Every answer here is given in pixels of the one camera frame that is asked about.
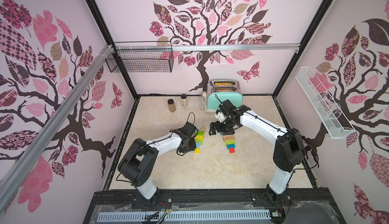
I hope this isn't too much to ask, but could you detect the natural wood plank block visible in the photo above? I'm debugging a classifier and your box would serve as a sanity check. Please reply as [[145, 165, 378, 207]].
[[222, 135, 235, 141]]

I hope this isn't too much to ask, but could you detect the yellow rectangular block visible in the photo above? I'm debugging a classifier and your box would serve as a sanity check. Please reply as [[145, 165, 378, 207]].
[[194, 135, 204, 141]]

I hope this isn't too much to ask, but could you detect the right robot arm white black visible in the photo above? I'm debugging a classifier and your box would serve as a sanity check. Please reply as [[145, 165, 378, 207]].
[[209, 100, 306, 202]]

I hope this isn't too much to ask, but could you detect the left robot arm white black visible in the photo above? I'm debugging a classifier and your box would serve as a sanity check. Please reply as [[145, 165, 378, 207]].
[[117, 122, 200, 201]]

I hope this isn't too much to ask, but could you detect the mint green toaster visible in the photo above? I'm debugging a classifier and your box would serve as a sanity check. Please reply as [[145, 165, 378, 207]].
[[205, 79, 243, 113]]

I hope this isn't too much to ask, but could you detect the brown spice jar black lid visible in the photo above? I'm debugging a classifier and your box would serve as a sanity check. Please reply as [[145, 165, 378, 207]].
[[167, 99, 176, 113]]

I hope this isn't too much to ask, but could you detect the beige spice jar black lid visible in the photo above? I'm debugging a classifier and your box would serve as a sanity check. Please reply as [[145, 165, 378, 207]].
[[180, 94, 188, 107]]

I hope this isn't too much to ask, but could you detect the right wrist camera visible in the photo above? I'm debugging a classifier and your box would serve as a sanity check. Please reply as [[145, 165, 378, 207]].
[[215, 109, 227, 123]]

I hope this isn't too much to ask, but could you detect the white toaster power cable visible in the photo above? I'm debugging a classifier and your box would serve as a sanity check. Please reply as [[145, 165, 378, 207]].
[[200, 91, 210, 113]]

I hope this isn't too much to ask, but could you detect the white cable duct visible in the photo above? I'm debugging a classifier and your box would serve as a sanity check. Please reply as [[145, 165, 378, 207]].
[[96, 209, 271, 224]]

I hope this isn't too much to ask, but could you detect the black wire basket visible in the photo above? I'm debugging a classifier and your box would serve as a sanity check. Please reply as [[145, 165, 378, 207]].
[[105, 40, 174, 73]]

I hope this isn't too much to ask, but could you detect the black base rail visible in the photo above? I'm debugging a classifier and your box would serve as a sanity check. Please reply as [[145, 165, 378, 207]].
[[89, 188, 335, 209]]

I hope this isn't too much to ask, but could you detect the white wire shelf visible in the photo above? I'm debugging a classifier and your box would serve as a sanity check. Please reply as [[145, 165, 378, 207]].
[[295, 66, 356, 139]]

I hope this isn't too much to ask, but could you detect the aluminium rail back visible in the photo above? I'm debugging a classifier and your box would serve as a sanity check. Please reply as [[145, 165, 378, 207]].
[[116, 43, 300, 52]]

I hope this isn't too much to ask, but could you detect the aluminium rail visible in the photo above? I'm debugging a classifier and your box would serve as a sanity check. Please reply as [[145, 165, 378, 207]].
[[116, 43, 300, 52], [1, 45, 113, 212]]

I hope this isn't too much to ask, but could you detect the aluminium rail left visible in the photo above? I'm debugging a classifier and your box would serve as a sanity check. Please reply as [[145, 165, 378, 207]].
[[1, 45, 113, 212]]

